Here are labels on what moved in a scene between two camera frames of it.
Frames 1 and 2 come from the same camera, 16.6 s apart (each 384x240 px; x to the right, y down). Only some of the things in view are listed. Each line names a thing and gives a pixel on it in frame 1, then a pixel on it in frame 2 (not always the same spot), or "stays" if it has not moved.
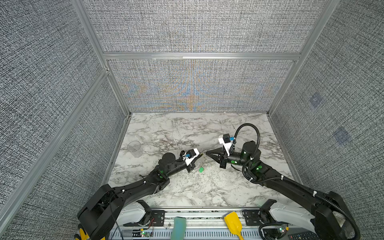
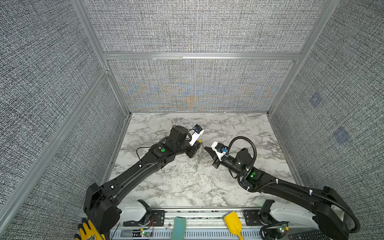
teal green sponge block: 179,228 stays
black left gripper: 191,166 to 194,148
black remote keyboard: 306,235 stays
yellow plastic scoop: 233,223 stays
